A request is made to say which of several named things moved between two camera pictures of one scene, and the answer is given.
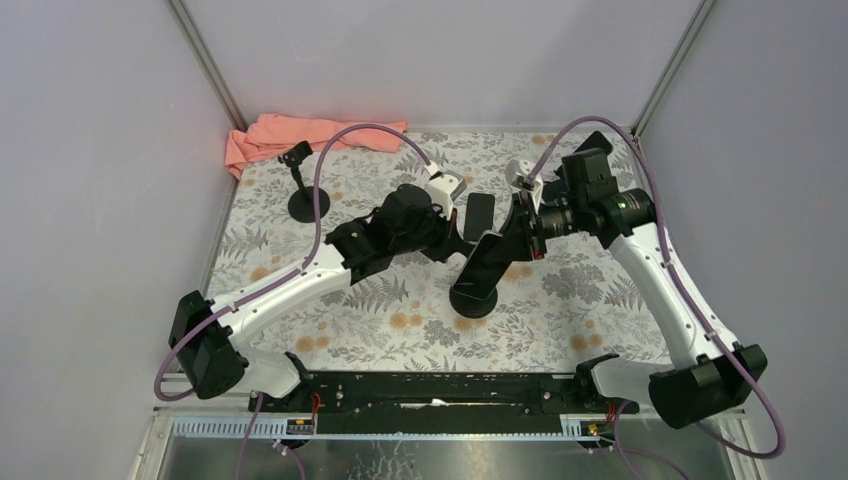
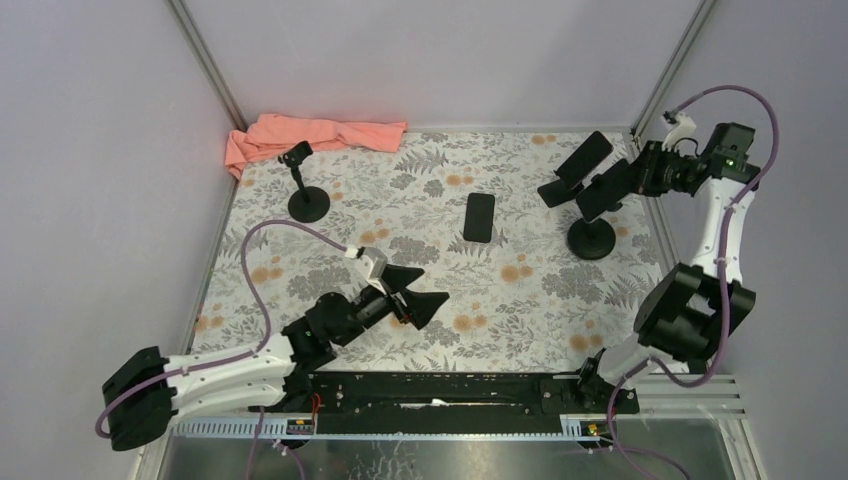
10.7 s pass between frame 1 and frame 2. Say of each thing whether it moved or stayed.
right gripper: moved
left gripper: moved
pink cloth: stayed
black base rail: stayed
